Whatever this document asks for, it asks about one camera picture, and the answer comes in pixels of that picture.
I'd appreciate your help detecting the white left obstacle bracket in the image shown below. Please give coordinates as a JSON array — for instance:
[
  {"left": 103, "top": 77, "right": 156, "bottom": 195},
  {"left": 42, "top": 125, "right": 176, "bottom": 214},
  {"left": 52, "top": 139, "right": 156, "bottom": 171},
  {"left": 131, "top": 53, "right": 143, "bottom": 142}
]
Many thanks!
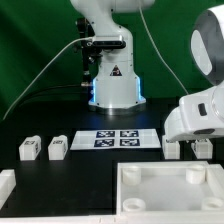
[{"left": 0, "top": 169, "right": 16, "bottom": 209}]

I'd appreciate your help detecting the black cable on table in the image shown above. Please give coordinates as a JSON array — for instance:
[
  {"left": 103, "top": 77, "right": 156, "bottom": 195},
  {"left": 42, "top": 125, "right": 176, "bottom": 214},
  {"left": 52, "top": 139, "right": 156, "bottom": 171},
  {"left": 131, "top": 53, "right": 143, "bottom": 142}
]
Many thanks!
[{"left": 13, "top": 83, "right": 91, "bottom": 108}]

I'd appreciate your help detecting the white camera cable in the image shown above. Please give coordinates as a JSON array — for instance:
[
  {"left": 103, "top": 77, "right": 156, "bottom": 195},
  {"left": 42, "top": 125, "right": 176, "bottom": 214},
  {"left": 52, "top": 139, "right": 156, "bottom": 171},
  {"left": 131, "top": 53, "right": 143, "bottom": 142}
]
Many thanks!
[{"left": 2, "top": 0, "right": 191, "bottom": 121}]

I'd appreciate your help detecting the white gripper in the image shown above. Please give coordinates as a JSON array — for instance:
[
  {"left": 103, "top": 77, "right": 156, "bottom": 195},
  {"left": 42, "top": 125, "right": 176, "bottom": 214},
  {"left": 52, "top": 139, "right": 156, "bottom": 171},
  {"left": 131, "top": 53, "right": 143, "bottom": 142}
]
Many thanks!
[{"left": 164, "top": 87, "right": 224, "bottom": 142}]

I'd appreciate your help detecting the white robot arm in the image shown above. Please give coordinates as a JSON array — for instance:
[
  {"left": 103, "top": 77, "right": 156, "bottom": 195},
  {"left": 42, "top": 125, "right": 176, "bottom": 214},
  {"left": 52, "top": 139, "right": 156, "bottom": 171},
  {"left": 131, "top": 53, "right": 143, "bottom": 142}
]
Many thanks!
[{"left": 70, "top": 0, "right": 224, "bottom": 142}]

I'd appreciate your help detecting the white marker base plate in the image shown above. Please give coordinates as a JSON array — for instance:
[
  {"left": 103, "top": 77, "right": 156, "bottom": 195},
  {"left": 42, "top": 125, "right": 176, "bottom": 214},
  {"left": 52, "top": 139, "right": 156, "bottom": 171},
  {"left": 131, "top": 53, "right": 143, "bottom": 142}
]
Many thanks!
[{"left": 71, "top": 129, "right": 161, "bottom": 150}]

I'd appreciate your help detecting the white square tabletop tray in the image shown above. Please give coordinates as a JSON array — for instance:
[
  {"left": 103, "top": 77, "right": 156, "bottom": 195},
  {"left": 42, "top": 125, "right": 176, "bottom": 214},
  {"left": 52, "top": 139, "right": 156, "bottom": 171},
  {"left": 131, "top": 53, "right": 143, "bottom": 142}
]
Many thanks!
[{"left": 116, "top": 161, "right": 224, "bottom": 219}]

